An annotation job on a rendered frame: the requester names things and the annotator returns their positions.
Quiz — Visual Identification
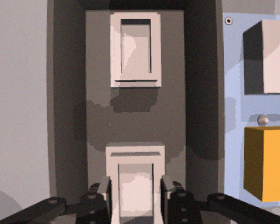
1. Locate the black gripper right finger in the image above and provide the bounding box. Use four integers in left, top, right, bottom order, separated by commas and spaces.
160, 175, 280, 224

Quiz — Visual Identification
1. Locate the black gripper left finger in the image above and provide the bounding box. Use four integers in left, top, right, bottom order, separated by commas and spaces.
0, 176, 113, 224

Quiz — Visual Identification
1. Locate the orange rectangular block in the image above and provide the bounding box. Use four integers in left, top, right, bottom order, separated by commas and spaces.
243, 126, 280, 202

